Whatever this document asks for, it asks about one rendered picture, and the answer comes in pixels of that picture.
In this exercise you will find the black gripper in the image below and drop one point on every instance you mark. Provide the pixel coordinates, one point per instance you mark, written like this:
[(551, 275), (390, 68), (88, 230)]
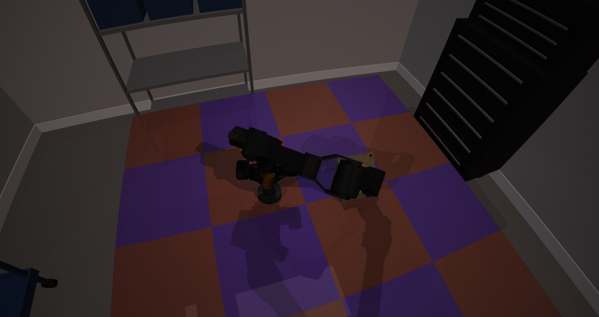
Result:
[(254, 171)]

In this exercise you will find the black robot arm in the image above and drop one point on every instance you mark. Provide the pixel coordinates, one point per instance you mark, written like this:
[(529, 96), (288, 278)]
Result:
[(349, 179)]

